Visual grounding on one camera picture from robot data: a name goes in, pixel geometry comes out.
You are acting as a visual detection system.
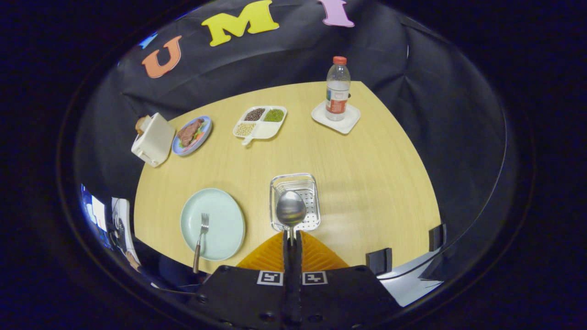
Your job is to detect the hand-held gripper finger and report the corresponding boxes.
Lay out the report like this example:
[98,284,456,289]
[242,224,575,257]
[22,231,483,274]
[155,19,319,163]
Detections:
[187,231,293,330]
[293,231,402,328]

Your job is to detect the wooden-handled metal spoon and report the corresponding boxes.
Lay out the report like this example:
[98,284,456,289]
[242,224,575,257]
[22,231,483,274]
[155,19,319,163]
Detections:
[276,190,307,246]

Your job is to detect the wooden-handled metal fork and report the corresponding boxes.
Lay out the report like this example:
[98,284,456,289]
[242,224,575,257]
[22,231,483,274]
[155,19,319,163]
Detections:
[193,213,210,274]

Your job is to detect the metal mesh basket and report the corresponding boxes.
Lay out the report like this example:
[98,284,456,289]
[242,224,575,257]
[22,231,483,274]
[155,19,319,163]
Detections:
[269,173,321,232]

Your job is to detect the black table clamp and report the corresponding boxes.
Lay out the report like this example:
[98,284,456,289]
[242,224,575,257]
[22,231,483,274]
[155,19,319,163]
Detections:
[365,247,393,275]
[428,223,447,252]

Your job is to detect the light green plate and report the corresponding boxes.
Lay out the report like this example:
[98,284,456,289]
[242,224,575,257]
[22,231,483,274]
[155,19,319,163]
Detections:
[180,188,246,262]

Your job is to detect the white divided bean tray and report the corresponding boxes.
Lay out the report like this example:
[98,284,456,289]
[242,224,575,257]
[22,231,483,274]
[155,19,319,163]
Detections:
[233,105,288,146]

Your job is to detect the white square coaster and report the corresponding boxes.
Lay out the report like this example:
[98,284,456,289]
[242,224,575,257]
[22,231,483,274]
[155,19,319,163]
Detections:
[311,100,361,135]

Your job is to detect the blue plate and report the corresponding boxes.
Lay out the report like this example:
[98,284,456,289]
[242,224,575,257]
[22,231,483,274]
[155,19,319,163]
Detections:
[172,115,213,157]

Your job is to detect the cooked steak with vegetables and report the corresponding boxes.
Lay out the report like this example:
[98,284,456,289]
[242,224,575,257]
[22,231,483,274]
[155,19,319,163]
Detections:
[177,119,205,148]

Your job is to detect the white side table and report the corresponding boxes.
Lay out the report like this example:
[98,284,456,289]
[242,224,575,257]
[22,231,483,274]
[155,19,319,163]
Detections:
[111,197,139,265]

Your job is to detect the clear red-capped water bottle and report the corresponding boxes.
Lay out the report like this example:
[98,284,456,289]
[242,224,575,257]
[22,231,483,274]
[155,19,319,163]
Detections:
[325,56,351,121]

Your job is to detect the white toaster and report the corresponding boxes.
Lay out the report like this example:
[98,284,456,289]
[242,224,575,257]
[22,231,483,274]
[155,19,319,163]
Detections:
[131,113,176,168]

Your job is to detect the black backdrop cloth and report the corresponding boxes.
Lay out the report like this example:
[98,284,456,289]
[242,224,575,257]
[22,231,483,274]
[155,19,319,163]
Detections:
[76,0,509,280]

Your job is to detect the computer monitor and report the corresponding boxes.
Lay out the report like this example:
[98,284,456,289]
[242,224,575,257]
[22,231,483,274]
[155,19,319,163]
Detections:
[82,184,108,234]

